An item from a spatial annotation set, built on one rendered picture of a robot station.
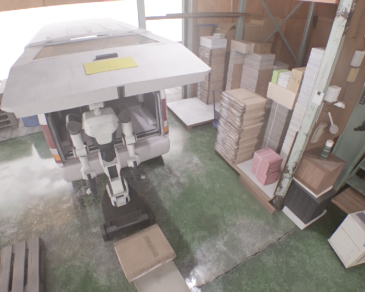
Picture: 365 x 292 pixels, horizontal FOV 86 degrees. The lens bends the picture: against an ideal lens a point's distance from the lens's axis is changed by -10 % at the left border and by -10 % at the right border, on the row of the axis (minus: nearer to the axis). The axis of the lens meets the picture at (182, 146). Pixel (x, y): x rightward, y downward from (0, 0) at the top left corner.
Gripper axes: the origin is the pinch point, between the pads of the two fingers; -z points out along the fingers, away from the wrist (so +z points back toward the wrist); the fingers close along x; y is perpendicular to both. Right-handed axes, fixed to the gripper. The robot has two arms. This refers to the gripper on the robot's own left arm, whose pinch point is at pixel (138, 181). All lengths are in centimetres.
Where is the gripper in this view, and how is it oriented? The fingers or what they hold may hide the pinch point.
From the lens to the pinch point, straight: 230.6
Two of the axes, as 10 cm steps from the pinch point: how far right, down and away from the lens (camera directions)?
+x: 4.1, 3.7, -8.3
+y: 9.1, -2.5, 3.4
